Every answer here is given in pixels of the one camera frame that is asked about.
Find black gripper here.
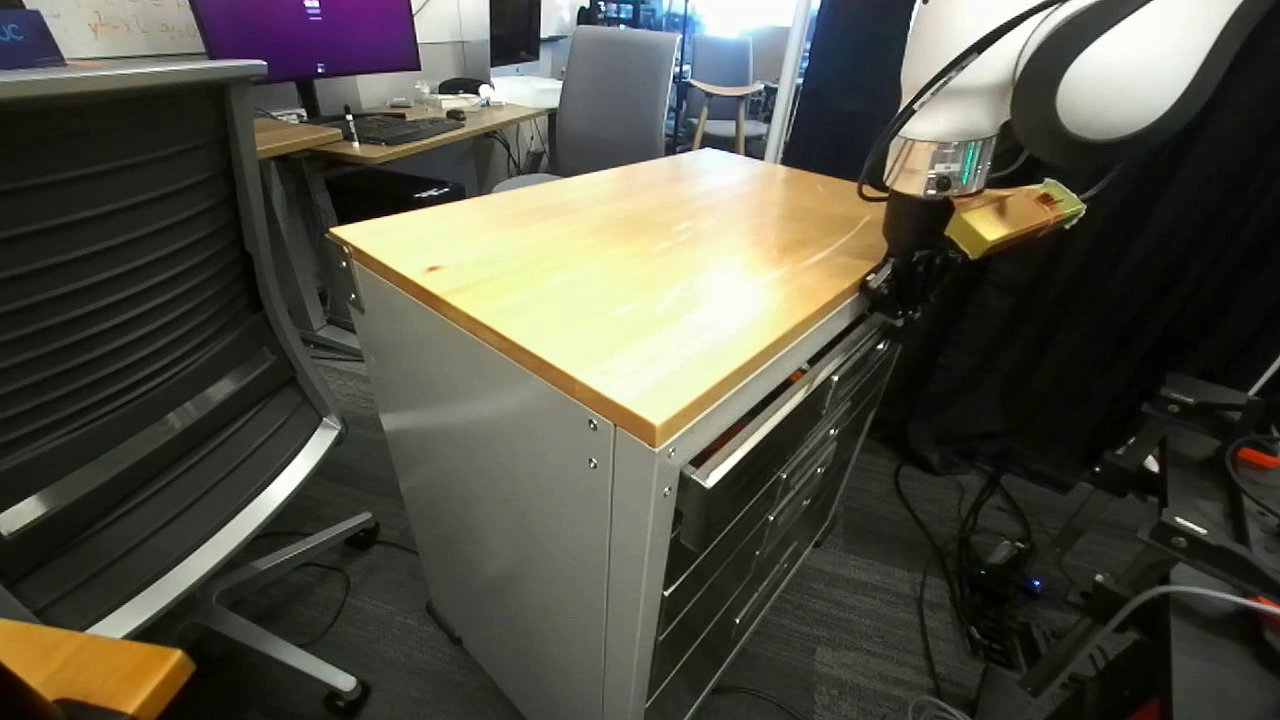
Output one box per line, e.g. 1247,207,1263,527
874,194,960,328

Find grey metal tool drawer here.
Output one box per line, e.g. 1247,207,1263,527
677,314,899,557

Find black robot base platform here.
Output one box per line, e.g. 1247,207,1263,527
1023,373,1280,720

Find black curtain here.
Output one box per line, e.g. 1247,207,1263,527
786,0,1280,471

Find white metal pole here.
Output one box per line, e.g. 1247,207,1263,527
763,0,821,167

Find grey fabric office chair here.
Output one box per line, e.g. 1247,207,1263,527
491,26,683,196

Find grey cabinet with wooden top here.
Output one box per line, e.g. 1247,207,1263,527
330,150,937,720

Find black computer monitor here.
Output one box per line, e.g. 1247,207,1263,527
488,0,543,71

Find wooden office desk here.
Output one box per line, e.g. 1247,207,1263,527
315,99,556,178

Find black keyboard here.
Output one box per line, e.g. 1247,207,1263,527
337,113,472,150

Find monitor with purple screen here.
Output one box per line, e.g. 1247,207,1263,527
189,0,425,124

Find black mesh office chair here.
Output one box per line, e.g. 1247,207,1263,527
0,58,383,716

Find wooden armrest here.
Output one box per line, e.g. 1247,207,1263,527
0,616,199,720

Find dark blue box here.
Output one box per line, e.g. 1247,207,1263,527
0,7,69,71

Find wrist mounted camera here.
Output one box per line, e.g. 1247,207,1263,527
942,178,1092,264

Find wood frame grey chair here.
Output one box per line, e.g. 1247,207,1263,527
683,38,792,160

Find tangled black floor cables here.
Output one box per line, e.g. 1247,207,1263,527
888,457,1076,712

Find grey flexible hose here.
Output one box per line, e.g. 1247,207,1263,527
1063,579,1280,672

